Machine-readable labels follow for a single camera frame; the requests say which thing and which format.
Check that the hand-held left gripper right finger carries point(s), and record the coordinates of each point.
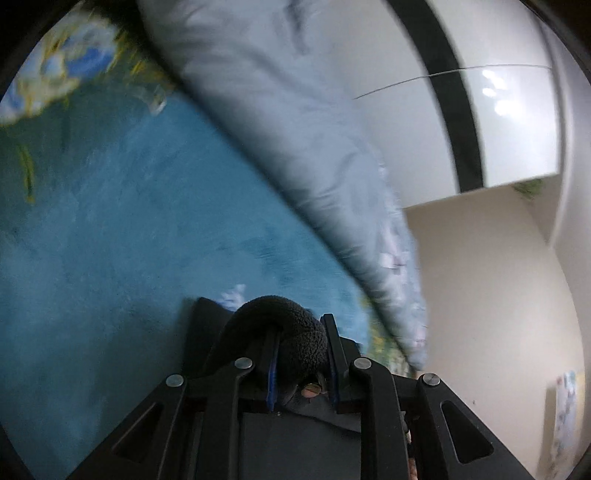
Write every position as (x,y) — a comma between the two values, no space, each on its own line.
(334,385)

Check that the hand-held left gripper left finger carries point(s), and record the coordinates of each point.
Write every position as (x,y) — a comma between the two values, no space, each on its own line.
(272,374)

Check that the black fleece garment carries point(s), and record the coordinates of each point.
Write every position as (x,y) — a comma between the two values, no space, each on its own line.
(291,334)

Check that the blue floral bed sheet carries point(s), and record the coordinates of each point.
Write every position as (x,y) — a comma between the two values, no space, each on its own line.
(115,240)

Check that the light grey-blue quilt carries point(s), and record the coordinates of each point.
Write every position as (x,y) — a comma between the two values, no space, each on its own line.
(277,120)

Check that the white wardrobe with black strip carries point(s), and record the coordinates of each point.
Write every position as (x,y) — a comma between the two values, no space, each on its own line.
(508,115)

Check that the wall poster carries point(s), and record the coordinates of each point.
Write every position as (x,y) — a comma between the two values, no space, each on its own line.
(565,415)

